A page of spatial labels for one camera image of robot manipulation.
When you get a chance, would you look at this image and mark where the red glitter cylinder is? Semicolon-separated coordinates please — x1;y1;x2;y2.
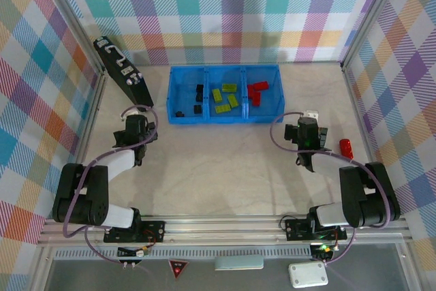
339;138;355;159

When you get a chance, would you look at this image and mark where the blue three-compartment bin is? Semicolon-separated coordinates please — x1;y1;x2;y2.
166;64;285;125

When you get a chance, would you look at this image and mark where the small board with green light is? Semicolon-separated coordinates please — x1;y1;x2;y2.
309;242;334;260

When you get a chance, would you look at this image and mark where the black power connector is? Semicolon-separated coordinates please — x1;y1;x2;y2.
117;245;151;259

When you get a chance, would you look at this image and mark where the grey slotted strip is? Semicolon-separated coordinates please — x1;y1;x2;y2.
54;248;341;260

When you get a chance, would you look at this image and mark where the red triangle sticker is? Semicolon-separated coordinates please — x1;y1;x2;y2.
168;259;189;280

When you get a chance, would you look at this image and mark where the white plastic box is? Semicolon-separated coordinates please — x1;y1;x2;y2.
287;260;330;289

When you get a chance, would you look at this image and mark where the aluminium side rail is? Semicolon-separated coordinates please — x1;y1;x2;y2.
57;74;107;220
341;64;392;217

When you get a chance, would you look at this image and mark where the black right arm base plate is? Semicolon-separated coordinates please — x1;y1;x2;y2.
284;218;348;241

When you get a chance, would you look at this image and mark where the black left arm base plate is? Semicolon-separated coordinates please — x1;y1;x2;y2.
104;219;167;244

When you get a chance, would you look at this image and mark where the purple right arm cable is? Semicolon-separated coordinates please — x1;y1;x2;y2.
270;110;392;266

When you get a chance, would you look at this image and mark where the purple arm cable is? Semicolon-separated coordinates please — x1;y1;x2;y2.
63;104;160;266
270;110;392;266

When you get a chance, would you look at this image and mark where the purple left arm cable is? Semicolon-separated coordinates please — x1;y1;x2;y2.
63;104;160;266

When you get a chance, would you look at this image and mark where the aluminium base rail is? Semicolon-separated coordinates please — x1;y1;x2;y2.
36;216;416;247

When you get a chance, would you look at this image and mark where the aluminium frame post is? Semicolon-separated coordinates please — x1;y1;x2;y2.
40;0;107;79
340;0;411;69

